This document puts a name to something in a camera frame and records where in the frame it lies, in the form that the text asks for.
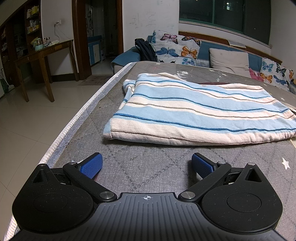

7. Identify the wooden shelf unit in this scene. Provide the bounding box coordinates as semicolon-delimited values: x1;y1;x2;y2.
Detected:
0;0;42;87

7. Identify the blue white cabinet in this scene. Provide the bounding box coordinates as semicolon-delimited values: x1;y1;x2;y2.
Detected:
87;36;102;66

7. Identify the pale green kettle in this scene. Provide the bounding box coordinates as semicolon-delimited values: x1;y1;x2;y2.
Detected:
33;38;44;51

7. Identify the blue sofa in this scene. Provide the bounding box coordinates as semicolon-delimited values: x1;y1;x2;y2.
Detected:
110;35;296;93

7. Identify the pink cloth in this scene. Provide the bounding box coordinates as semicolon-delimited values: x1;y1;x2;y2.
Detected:
248;68;264;81

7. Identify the blue white striped shirt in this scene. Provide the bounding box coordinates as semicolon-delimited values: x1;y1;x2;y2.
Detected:
103;72;296;146

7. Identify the wooden sofa ledge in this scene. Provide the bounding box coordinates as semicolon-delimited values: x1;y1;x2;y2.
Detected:
179;31;283;65

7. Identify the white mop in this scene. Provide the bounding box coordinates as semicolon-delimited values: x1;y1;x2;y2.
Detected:
0;68;15;92

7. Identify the green-framed window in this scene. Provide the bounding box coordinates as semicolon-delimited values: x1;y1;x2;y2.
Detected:
179;0;272;45

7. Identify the black backpack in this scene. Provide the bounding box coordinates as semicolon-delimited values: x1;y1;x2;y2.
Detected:
134;38;156;62

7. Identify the wooden side table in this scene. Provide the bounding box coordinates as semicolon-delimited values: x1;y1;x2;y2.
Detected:
14;39;79;102

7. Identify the grey pillow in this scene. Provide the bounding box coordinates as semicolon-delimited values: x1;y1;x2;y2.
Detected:
209;48;251;75

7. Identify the white book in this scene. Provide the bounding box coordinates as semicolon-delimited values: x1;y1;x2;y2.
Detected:
228;39;247;48

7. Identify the butterfly print pillow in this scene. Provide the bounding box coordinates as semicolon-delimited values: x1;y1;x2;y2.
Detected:
259;57;295;90
151;30;201;66

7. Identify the wooden door frame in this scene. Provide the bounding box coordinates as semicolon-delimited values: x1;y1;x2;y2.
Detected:
72;0;123;80

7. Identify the grey star-printed table cover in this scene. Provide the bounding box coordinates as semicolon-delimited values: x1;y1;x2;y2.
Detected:
7;61;296;232

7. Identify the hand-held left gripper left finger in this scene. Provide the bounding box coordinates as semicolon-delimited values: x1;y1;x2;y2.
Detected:
32;152;117;202

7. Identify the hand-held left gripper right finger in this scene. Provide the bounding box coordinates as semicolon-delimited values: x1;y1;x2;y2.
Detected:
178;152;263;202

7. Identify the brown door mat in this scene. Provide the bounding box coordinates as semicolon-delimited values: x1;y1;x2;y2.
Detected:
77;75;114;86

